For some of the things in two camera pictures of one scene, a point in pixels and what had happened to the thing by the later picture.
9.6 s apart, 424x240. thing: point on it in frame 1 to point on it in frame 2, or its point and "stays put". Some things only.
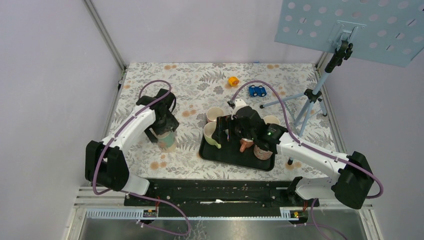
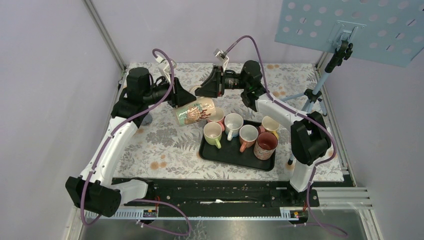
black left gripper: [171, 123] to [178, 96]
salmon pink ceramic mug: [212, 113] stays put
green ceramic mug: [209, 128] stays put
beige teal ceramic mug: [166, 142] to [195, 111]
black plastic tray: [229, 153] stays put
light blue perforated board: [388, 31] stays put
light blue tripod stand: [344, 48] stays put
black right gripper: [223, 123] to [214, 86]
